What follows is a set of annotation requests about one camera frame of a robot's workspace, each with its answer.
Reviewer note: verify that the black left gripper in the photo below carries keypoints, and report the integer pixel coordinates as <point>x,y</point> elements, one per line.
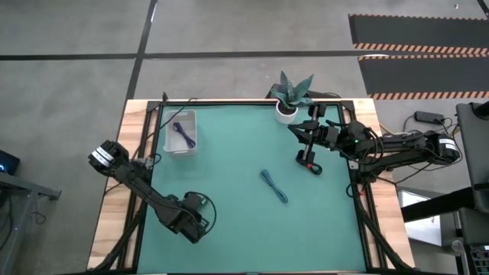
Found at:
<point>191,225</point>

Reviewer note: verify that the teal table mat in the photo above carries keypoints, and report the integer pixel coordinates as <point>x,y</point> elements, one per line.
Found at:
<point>237,229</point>

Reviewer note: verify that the black equipment rack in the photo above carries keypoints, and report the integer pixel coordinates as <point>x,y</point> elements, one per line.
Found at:
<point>479,259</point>

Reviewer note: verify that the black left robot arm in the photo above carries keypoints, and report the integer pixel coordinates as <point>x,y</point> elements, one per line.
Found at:
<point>145,187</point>

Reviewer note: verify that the black hazard-striped floor mat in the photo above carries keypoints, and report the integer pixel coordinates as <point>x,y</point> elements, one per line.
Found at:
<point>420,76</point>
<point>420,32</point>

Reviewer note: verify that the white board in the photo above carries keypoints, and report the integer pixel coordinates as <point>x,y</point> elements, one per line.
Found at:
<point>420,231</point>

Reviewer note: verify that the black power adapter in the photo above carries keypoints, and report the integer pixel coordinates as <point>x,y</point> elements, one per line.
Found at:
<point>429,117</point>

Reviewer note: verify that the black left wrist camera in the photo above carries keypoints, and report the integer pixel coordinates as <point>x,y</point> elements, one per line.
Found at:
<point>193,201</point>

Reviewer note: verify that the black aluminium table frame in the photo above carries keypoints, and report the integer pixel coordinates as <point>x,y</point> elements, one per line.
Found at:
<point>364,237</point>

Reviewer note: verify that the silver metal bracket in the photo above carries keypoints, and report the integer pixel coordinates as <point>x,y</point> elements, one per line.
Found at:
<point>353,165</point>

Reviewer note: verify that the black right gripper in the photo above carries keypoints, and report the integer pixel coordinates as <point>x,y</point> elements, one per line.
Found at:
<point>328,135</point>

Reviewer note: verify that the black device with blue light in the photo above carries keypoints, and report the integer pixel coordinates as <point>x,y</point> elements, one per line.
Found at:
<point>7,162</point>

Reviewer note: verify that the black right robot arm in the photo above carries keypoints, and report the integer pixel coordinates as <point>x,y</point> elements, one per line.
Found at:
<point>401,147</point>

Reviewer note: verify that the snake plant in white pot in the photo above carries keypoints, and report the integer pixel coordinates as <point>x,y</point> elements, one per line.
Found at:
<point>290,95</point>

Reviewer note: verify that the grey metal desk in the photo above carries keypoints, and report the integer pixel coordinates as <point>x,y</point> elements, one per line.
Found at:
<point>23,187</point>

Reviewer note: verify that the white plastic bin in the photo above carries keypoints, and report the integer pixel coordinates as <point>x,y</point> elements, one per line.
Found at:
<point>170,147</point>

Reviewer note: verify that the black metal beam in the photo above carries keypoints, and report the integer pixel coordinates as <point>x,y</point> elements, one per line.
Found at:
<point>439,204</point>

